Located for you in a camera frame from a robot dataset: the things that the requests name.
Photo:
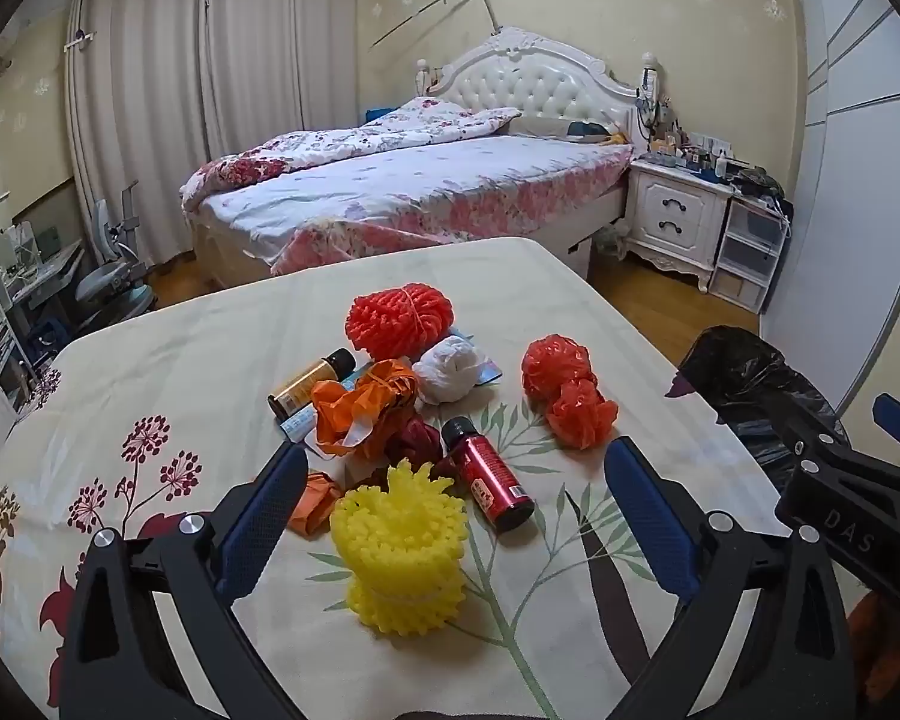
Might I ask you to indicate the red bottle with black cap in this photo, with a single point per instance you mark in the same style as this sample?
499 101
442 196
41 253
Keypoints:
491 481

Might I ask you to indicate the white plastic bag ball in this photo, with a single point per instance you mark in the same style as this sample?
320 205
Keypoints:
450 369

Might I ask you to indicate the white bed with tufted headboard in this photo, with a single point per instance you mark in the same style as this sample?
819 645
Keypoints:
435 195

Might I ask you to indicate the white nightstand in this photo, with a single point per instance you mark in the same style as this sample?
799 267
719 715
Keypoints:
675 214

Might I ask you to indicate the dark pillow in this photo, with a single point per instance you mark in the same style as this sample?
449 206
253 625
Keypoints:
589 129

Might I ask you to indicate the small orange crumpled wrapper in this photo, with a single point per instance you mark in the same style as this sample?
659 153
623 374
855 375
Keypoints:
315 508

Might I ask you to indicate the beige curtain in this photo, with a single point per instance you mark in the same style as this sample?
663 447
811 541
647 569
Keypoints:
281 45
146 127

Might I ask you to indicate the white sliding wardrobe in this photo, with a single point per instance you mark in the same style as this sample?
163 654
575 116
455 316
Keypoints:
855 165

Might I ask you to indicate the orange crumpled plastic bag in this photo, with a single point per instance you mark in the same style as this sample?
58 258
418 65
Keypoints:
360 405

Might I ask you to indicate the grey office chair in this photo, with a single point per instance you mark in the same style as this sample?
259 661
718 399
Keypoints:
116 277

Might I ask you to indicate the yellow foam fruit net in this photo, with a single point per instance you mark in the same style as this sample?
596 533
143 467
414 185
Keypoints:
397 540

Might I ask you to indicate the floral quilt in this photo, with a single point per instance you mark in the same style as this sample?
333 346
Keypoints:
345 146

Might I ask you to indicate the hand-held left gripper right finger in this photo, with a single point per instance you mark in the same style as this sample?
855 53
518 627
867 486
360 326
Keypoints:
654 521

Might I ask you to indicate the blue flat packet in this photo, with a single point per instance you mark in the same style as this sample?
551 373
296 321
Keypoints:
493 373

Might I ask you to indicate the plastic drawer unit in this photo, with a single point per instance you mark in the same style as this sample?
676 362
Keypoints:
750 255

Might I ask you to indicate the thin metal rod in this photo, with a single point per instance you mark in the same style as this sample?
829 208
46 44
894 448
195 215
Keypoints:
435 7

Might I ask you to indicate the cluttered desk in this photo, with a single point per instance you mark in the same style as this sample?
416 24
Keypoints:
34 277

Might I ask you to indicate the red foam fruit net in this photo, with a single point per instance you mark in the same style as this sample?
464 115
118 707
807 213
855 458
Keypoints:
397 319

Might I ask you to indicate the cream floral tablecloth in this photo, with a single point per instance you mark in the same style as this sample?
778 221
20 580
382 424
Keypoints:
157 360

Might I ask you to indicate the black plastic garbage bag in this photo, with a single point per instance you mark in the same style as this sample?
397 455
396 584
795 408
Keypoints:
742 375

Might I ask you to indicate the small orange-red mesh net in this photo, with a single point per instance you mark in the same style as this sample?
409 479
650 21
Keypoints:
581 418

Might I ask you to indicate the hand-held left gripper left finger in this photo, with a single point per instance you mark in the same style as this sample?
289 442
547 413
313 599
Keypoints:
261 514

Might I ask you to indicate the large orange-red mesh net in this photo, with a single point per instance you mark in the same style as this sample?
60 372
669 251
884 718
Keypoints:
555 364

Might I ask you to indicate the white printed label sheet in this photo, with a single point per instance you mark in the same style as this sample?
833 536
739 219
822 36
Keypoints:
296 430

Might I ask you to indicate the brown bottle with yellow label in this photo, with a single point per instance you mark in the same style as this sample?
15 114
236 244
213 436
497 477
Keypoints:
307 384

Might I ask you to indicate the clutter of bottles on nightstand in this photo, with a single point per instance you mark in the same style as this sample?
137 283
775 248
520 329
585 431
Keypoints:
694 154

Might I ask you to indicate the dark red cloth piece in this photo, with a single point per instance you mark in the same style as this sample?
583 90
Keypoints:
420 440

